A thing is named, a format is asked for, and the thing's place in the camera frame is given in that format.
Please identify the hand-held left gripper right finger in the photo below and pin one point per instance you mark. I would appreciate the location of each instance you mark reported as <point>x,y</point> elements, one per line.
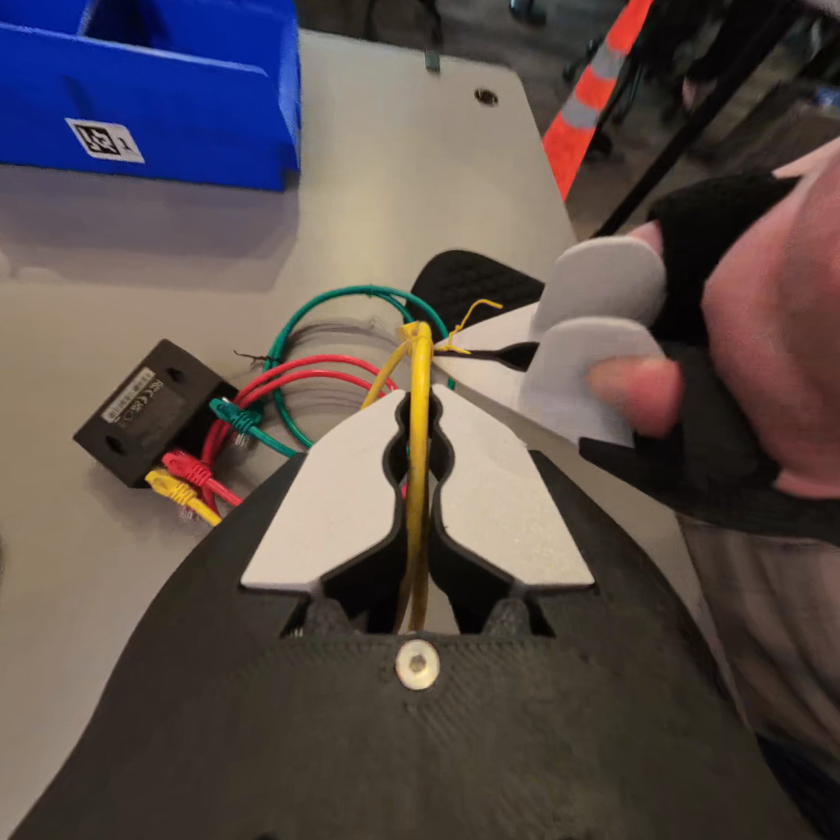
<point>518,518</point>

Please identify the person's right hand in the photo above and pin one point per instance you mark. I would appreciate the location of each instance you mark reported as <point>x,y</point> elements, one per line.
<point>774,341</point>

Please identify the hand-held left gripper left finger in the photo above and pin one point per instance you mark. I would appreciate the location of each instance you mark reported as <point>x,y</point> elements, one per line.
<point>328,518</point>

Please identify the black network switch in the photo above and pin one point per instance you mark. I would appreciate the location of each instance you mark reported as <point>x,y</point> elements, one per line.
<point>138,407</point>

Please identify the blue plastic bin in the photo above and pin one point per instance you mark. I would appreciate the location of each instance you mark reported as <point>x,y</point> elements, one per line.
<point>164,98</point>

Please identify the black twist tie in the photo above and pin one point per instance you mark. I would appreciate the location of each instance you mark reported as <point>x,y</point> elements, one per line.
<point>253,358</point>

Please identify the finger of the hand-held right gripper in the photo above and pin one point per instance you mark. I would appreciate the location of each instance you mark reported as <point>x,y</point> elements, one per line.
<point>495,387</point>
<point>505,328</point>

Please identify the black easel stand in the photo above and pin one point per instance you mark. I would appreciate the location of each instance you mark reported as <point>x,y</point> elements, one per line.
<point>689,134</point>

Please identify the yellow twist tie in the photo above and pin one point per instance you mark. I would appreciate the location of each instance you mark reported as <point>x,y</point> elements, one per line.
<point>453,346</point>

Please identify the orange traffic cone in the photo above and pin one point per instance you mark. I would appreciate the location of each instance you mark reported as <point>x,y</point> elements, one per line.
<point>590,98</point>

